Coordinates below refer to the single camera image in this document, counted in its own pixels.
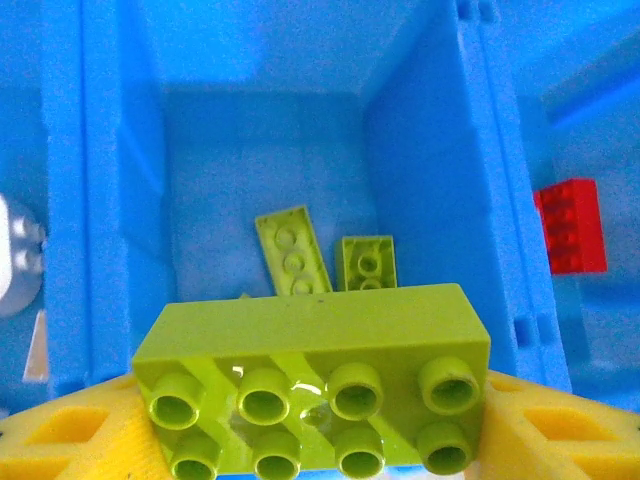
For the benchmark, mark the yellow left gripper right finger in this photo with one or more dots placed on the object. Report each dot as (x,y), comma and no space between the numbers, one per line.
(600,450)

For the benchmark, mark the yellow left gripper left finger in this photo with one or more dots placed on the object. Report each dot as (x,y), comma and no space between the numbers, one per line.
(115,440)

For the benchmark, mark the curved white lego piece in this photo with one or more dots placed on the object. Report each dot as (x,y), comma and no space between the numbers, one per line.
(10,280)

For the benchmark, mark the red lego brick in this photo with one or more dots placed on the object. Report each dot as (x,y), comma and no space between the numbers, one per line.
(570,230)

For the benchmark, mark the thick lime green lego brick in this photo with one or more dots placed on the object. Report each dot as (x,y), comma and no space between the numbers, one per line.
(320,325)

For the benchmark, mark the long lime green lego plate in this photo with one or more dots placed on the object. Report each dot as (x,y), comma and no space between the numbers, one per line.
(292,250)

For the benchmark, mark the short lime green lego plate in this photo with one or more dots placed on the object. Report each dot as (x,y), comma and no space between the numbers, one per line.
(370,260)

